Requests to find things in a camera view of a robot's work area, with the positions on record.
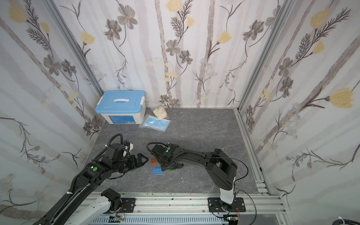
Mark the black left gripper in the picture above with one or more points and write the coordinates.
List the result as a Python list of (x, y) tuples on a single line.
[(133, 161)]

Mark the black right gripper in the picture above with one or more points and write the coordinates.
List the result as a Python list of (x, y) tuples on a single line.
[(163, 159)]

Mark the blue long lego brick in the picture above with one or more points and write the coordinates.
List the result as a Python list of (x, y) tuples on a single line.
[(157, 171)]

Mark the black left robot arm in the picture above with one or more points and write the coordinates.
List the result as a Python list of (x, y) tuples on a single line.
[(113, 162)]

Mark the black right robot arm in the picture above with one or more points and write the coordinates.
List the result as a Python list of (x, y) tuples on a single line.
[(169, 149)]

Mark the bagged blue face mask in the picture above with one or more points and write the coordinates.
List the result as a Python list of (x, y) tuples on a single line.
[(154, 123)]

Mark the bagged cream gloves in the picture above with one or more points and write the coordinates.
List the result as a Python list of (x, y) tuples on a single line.
[(160, 112)]

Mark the blue lidded white storage box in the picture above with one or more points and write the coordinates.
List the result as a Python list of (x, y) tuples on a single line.
[(122, 107)]

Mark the white slotted cable duct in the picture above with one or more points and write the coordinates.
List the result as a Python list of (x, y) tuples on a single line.
[(161, 220)]

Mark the right aluminium side rail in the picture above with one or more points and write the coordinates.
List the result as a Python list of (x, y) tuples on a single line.
[(257, 169)]

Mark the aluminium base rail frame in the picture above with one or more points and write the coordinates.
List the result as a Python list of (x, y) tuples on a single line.
[(250, 209)]

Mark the left aluminium corner post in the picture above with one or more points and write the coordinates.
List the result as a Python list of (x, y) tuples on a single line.
[(72, 43)]

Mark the aluminium corner post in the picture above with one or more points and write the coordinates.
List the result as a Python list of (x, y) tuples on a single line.
[(266, 50), (72, 43)]

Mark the right aluminium corner post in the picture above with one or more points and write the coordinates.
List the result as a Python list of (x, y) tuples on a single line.
[(266, 50)]

